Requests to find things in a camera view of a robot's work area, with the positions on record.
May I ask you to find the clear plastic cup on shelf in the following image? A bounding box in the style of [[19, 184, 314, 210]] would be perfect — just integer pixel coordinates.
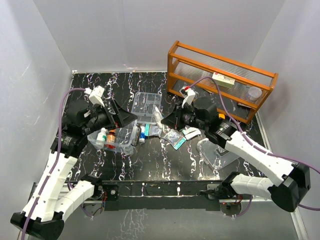
[[247, 86, 263, 102]]

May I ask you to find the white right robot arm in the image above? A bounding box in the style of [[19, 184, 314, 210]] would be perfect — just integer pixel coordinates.
[[161, 103, 311, 212]]

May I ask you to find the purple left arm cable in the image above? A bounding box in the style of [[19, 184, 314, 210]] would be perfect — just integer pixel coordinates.
[[19, 87, 87, 237]]

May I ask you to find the blue white bandage roll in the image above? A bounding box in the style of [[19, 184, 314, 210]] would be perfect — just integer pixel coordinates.
[[139, 125, 146, 144]]

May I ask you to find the brown syrup bottle orange cap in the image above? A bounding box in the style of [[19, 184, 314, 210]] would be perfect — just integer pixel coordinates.
[[106, 129, 116, 143]]

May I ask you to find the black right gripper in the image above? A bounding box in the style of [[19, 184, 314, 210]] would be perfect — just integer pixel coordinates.
[[161, 102, 208, 131]]

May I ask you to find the black front mounting rail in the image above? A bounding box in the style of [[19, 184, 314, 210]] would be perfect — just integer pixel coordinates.
[[74, 178, 251, 212]]

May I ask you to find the clear compartment organizer tray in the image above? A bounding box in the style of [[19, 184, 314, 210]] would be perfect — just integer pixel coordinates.
[[131, 92, 162, 125]]

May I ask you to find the cream medicine box on shelf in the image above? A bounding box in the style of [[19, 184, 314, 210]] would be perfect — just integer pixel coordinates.
[[212, 72, 235, 88]]

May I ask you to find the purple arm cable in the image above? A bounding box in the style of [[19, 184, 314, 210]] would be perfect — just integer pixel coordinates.
[[189, 76, 320, 217], [19, 87, 87, 237]]

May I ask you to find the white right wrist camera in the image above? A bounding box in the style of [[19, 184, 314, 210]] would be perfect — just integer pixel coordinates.
[[179, 86, 196, 108]]

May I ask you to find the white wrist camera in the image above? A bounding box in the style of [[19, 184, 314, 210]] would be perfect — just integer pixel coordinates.
[[84, 85, 105, 108], [179, 86, 196, 108]]

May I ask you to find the orange wooden shelf rack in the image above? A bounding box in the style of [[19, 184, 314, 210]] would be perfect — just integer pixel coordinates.
[[167, 41, 279, 124]]

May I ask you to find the white gauze dressing packet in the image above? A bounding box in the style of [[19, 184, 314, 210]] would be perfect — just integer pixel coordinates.
[[152, 104, 164, 131]]

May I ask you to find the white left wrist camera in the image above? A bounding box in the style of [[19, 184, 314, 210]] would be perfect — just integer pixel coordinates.
[[84, 85, 105, 108]]

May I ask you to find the teal topped packet under gauze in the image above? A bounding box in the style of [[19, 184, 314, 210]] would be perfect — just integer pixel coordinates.
[[144, 124, 163, 138]]

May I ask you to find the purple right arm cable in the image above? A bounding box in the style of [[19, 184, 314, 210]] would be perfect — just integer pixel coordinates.
[[189, 76, 320, 217]]

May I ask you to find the white medicine bottle green label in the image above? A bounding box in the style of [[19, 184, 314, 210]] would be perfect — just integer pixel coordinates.
[[96, 127, 107, 148]]

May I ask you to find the clear medicine kit box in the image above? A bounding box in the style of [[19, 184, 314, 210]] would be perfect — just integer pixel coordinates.
[[87, 120, 139, 155]]

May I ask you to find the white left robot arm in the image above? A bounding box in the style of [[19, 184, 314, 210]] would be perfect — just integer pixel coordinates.
[[10, 99, 137, 240]]

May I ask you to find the clear kit box lid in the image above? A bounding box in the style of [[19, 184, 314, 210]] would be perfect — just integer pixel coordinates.
[[196, 138, 239, 171]]

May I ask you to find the teal topped cotton swab bag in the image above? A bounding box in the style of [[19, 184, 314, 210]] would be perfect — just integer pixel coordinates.
[[163, 129, 186, 150]]

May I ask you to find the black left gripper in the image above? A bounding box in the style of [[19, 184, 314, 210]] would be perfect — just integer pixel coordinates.
[[82, 99, 138, 135]]

